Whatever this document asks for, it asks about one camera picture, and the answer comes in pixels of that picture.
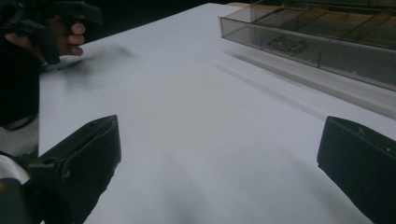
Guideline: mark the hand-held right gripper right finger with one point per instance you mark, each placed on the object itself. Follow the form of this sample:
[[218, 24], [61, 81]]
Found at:
[[361, 161]]

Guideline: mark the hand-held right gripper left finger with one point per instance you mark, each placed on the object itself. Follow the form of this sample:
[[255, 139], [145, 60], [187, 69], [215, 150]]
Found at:
[[84, 168]]

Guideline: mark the clear plastic compartment box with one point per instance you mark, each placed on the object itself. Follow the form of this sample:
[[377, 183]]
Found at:
[[314, 34]]

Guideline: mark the small dark metal part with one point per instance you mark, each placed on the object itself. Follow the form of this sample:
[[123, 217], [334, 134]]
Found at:
[[286, 46]]

